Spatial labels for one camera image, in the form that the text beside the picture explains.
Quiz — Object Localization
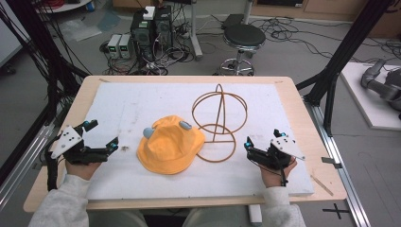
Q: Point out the white remote-shaped device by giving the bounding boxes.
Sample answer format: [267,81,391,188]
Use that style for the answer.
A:
[248,204,264,227]

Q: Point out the brown wire hat stand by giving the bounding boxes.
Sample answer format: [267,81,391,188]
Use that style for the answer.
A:
[191,82,249,164]

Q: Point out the white foam board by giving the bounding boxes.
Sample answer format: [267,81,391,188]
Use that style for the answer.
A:
[84,81,315,201]

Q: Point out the person's right hand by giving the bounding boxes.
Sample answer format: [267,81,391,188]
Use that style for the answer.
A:
[259,156,299,189]

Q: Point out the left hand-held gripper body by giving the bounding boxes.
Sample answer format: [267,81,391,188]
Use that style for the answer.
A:
[50,125,111,166]

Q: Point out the black floor cables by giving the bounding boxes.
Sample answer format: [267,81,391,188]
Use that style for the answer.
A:
[252,15,401,64]

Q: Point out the black frame post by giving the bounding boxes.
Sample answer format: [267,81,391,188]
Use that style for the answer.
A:
[295,0,395,137]
[0,0,91,187]

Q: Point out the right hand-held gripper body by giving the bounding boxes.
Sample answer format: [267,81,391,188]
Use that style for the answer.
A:
[247,135,306,171]

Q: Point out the person's left hand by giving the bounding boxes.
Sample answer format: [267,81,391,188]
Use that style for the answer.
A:
[64,158,102,182]

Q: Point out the thin wooden stick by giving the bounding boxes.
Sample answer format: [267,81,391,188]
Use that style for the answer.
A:
[309,174,335,198]

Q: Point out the black round stool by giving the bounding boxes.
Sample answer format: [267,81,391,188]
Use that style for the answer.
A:
[218,23,268,77]

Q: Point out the orange bucket hat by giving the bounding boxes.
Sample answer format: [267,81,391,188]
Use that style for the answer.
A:
[135,114,207,176]

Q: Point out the grey power supply unit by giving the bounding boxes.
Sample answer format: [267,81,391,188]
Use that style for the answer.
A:
[118,33,132,60]
[106,33,123,60]

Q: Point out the clear plastic sheet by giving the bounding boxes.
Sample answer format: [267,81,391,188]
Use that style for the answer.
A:
[59,18,103,43]

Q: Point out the white platform board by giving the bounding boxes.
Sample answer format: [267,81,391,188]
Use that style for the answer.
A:
[340,61,401,132]

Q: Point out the white box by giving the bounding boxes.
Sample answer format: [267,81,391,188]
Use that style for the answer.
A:
[143,6,156,21]

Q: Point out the aluminium rail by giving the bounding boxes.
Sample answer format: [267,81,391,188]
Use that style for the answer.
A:
[303,98,373,227]
[0,123,55,211]

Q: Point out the person's leg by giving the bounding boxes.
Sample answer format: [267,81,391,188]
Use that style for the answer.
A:
[182,207,253,227]

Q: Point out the black computer tower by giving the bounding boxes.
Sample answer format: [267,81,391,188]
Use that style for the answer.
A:
[130,10,156,64]
[153,5,174,51]

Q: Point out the metal bracket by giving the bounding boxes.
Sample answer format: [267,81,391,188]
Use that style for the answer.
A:
[321,156,343,170]

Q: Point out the grey table leg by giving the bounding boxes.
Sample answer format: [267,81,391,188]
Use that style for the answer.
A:
[188,0,204,61]

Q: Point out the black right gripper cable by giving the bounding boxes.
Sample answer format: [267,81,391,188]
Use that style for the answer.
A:
[279,166,289,187]

